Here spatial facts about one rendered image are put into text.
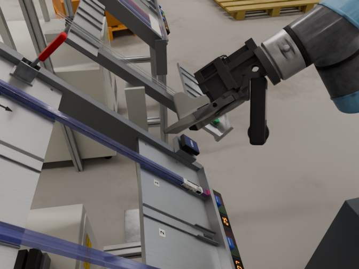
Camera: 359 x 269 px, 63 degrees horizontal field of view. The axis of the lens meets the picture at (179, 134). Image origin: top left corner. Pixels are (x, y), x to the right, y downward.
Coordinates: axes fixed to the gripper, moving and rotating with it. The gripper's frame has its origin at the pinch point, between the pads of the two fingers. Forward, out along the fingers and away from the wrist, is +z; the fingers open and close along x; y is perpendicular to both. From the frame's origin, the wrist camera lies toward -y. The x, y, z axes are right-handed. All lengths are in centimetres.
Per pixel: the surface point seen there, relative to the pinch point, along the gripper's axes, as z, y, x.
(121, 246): 50, -18, -36
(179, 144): 5.7, -0.4, -13.9
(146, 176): 9.9, -3.6, 0.7
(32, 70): 12.2, 20.1, 13.6
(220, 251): 5.9, -23.4, -4.1
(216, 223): 5.2, -19.2, -8.0
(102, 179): 81, 12, -90
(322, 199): -14, -55, -117
